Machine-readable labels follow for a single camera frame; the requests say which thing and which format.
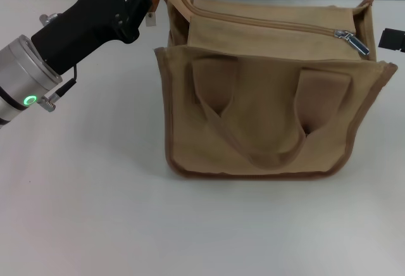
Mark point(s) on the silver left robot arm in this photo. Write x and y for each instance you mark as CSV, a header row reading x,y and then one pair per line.
x,y
19,76

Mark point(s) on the silver metal zipper pull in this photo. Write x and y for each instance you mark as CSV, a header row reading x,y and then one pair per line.
x,y
356,43

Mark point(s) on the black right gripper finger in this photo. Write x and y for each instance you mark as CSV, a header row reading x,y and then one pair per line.
x,y
394,40

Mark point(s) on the khaki canvas food bag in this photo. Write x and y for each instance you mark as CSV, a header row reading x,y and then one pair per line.
x,y
269,114

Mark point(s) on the small silver bag tag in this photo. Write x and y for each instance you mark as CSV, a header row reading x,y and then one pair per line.
x,y
151,20

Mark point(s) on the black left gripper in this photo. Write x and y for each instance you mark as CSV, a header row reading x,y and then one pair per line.
x,y
85,26

